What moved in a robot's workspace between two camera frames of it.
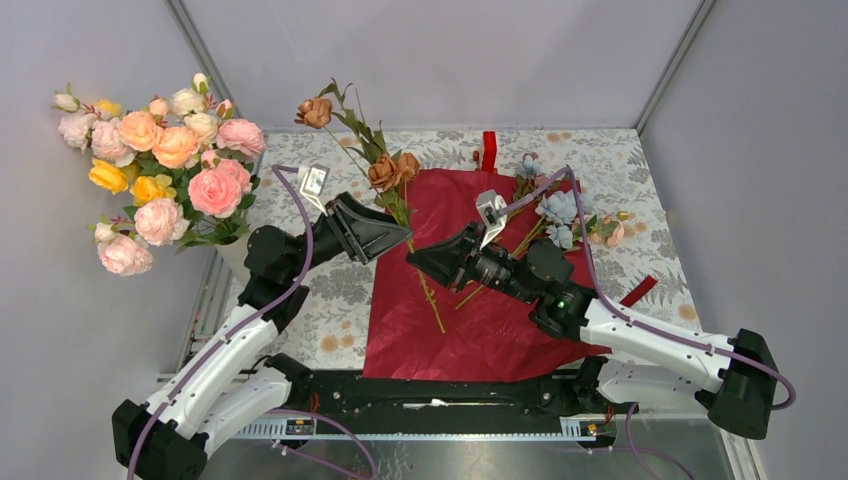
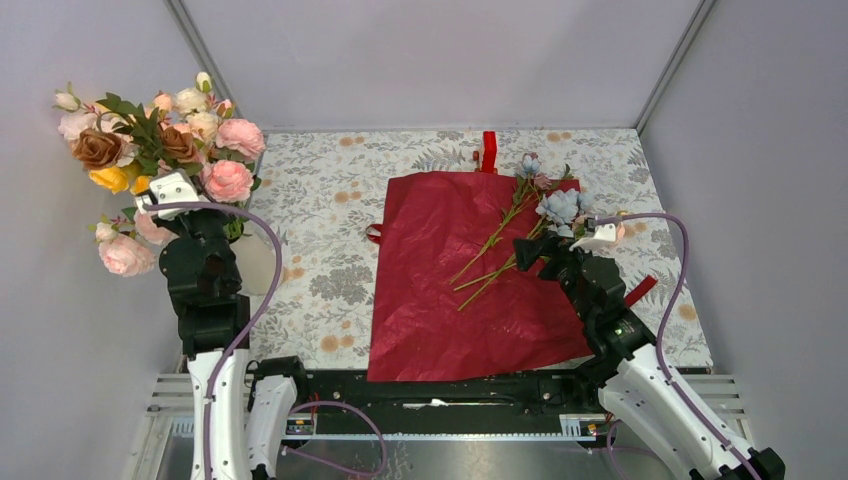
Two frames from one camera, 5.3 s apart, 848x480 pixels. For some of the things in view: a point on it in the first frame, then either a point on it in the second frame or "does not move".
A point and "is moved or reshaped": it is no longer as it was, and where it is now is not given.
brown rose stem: (372, 160) → (128, 132)
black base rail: (340, 394) does not move
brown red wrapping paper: (542, 210) does not move
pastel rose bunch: (186, 162) does not move
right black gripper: (443, 260) → (550, 245)
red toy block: (489, 150) does not move
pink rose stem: (222, 187) is moved or reshaped
